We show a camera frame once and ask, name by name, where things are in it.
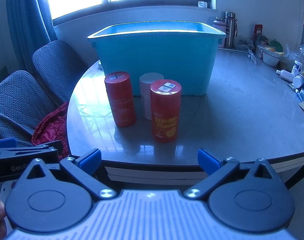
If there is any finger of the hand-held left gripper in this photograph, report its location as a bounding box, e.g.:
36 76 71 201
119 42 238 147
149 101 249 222
30 140 63 161
0 138 17 149

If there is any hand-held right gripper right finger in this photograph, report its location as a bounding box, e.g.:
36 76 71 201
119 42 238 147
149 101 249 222
183 149 283 200

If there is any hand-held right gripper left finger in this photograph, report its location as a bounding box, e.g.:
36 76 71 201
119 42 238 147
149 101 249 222
18 149 117 200

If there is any red cylindrical canister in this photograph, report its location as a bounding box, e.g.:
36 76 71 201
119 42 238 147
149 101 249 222
150 79 182 143
104 71 137 128

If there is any white cylindrical canister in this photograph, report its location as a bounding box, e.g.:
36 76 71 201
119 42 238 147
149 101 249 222
139 72 165 120

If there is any blue plastic storage bin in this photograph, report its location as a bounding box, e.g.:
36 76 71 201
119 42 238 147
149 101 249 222
87 21 227 97

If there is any red crumpled jacket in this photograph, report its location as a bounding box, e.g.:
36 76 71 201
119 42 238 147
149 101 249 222
31 102 70 159

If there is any grey knit-covered chair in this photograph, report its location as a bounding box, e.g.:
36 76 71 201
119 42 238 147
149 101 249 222
0 70 59 148
32 40 89 105

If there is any small white packet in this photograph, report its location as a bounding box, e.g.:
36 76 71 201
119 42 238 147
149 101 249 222
247 50 257 65

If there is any white lying bottle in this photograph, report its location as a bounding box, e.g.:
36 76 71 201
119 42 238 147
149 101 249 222
276 69 296 82

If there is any white ribbed bowl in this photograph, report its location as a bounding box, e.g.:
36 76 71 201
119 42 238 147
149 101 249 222
262 49 281 67

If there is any blue curtain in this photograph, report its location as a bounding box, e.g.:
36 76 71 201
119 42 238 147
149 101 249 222
6 0 57 74

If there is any white jar blue label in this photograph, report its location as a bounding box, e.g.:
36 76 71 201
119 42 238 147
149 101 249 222
292 60 303 75

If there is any stainless steel thermos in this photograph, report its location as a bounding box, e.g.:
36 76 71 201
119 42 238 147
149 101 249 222
224 11 238 48

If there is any pink bottle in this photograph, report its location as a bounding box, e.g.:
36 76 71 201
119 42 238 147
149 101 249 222
213 16 227 48

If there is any green round lid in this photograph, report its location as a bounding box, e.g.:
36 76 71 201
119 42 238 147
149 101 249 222
270 39 283 53

